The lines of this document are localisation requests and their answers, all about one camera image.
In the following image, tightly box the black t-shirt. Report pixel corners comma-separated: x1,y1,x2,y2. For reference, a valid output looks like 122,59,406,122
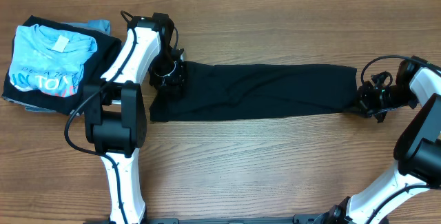
150,61,357,122

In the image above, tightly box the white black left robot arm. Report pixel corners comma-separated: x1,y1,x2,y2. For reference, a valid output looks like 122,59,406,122
81,12,187,223

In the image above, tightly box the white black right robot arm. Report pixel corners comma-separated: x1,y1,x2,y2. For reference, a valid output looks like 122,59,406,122
314,56,440,223

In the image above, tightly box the light blue printed t-shirt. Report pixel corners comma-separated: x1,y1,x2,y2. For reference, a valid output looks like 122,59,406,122
8,24,98,98

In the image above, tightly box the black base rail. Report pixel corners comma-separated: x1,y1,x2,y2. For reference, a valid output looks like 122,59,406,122
142,213,328,224

